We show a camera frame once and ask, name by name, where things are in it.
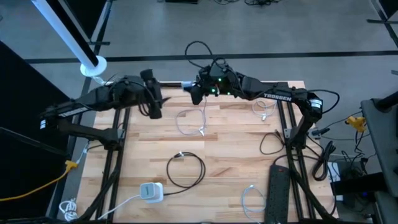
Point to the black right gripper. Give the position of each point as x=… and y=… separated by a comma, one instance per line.
x=206, y=79

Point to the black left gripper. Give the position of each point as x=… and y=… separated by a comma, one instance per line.
x=152, y=93

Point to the white charger adapter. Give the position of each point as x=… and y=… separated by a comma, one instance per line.
x=149, y=191

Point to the black power strip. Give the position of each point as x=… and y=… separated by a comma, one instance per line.
x=276, y=199

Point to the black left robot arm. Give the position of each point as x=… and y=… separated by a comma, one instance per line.
x=93, y=99

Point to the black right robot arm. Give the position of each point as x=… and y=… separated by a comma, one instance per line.
x=276, y=95

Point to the white pole with round base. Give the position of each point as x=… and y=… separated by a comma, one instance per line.
x=100, y=63

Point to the black curtain partition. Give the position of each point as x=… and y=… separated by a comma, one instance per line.
x=25, y=124
x=90, y=18

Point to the yellow plug connector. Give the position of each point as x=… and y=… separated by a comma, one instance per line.
x=356, y=123

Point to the grey equipment cart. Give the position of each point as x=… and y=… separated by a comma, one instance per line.
x=382, y=140

